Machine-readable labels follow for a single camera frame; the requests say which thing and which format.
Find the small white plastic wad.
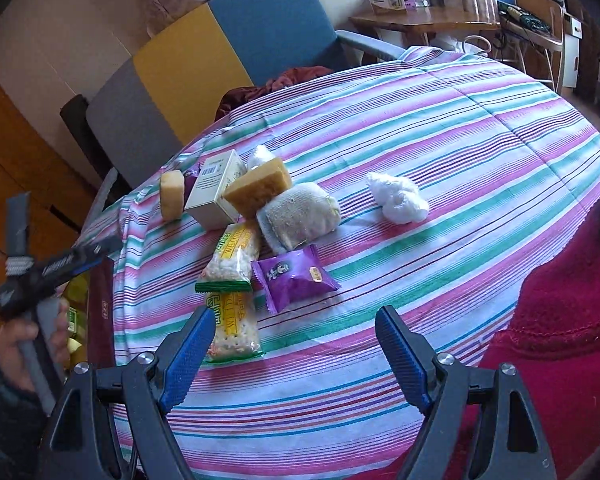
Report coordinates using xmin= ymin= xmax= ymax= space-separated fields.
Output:
xmin=247 ymin=144 xmax=275 ymax=170

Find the wooden desk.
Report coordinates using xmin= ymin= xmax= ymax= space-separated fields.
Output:
xmin=350 ymin=6 xmax=500 ymax=44

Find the lower rice cracker packet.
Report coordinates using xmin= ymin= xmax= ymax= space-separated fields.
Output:
xmin=206 ymin=292 xmax=262 ymax=363

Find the white plastic bag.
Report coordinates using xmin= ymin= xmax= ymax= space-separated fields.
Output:
xmin=366 ymin=172 xmax=429 ymax=224

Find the grey knitted cloth roll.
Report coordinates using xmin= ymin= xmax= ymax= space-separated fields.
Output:
xmin=257 ymin=182 xmax=341 ymax=255

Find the small yellow sponge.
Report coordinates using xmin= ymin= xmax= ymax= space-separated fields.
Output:
xmin=159 ymin=170 xmax=185 ymax=222

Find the dark red blanket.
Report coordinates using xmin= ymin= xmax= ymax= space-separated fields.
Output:
xmin=379 ymin=199 xmax=600 ymax=479

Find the purple snack packet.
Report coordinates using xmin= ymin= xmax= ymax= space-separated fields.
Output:
xmin=183 ymin=162 xmax=200 ymax=195
xmin=251 ymin=244 xmax=340 ymax=314

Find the dark red clothing on chair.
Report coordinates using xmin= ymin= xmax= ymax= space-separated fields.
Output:
xmin=214 ymin=66 xmax=334 ymax=120

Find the rice cracker packet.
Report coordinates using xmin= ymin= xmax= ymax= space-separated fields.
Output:
xmin=206 ymin=292 xmax=262 ymax=363
xmin=195 ymin=220 xmax=261 ymax=294

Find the grey yellow blue chair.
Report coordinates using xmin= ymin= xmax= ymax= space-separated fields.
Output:
xmin=59 ymin=0 xmax=406 ymax=191

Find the white cardboard box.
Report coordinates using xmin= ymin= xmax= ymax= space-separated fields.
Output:
xmin=184 ymin=150 xmax=247 ymax=231

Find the upper rice cracker packet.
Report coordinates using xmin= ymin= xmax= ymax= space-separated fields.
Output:
xmin=195 ymin=220 xmax=261 ymax=294

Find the maroon gold storage box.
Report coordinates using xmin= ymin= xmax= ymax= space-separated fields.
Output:
xmin=61 ymin=259 xmax=116 ymax=372

